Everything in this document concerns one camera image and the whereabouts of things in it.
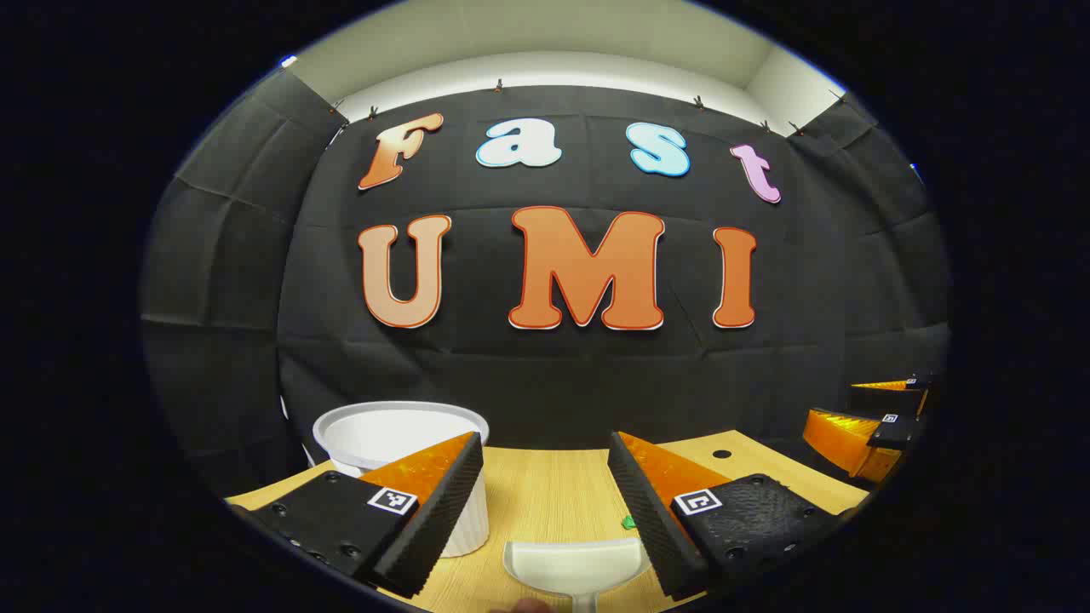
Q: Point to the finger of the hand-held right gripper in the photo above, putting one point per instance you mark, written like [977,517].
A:
[843,438]
[920,383]

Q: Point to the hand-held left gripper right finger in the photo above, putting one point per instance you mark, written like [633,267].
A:
[647,519]

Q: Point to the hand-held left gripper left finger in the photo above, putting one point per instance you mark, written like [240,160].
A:
[443,511]

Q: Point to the white ribbed garbage bin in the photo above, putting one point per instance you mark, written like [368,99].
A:
[400,434]

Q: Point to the white plastic dustpan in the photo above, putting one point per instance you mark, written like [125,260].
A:
[570,566]

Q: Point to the wooden desktop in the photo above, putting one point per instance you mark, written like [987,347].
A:
[545,494]

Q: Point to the black backdrop cloth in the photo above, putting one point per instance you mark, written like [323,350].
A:
[545,375]

